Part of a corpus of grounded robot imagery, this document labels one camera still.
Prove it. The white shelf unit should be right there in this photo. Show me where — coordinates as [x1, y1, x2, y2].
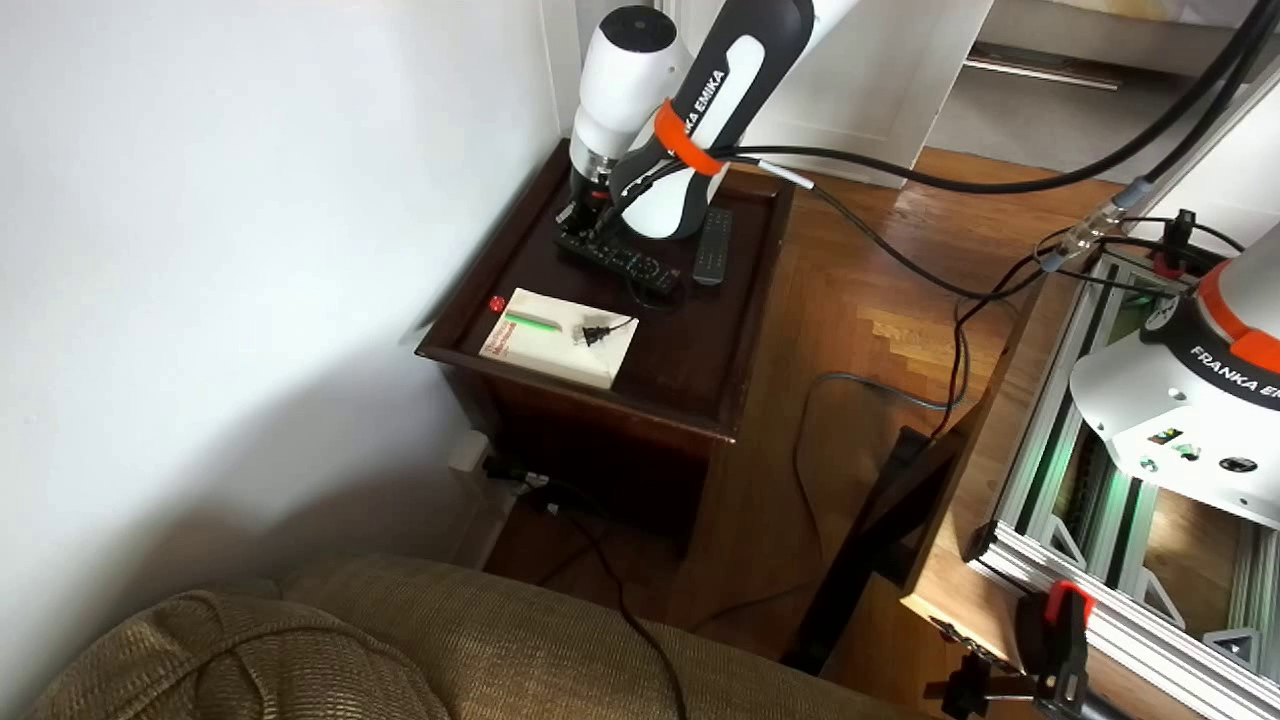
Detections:
[924, 0, 1280, 177]

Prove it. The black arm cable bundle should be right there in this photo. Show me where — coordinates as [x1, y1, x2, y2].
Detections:
[726, 0, 1280, 195]

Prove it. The power strip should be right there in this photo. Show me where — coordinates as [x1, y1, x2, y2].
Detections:
[478, 452, 571, 522]

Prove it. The black cable over couch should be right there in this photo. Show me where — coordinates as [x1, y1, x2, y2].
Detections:
[531, 493, 700, 720]

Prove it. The black orange clamp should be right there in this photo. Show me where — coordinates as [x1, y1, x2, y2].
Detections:
[931, 578, 1102, 720]

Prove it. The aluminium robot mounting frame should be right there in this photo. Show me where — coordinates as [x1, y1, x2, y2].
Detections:
[966, 265, 1280, 720]

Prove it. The white notepad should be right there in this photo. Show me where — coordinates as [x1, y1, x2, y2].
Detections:
[478, 283, 644, 394]

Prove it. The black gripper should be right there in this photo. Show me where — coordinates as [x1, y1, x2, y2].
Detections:
[565, 152, 633, 242]

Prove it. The dark wooden side table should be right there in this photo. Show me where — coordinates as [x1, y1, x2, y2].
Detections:
[413, 137, 799, 553]

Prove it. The small black remote control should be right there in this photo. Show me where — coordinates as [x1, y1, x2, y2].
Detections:
[688, 204, 736, 292]

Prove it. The black stand base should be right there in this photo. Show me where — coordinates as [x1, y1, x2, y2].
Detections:
[779, 424, 969, 676]

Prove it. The black Panasonic remote control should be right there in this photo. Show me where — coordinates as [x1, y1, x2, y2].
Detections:
[555, 229, 688, 299]

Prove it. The black floor cable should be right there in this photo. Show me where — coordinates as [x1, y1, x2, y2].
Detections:
[795, 177, 1055, 444]

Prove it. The olive fabric couch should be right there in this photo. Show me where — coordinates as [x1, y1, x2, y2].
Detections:
[24, 558, 936, 720]

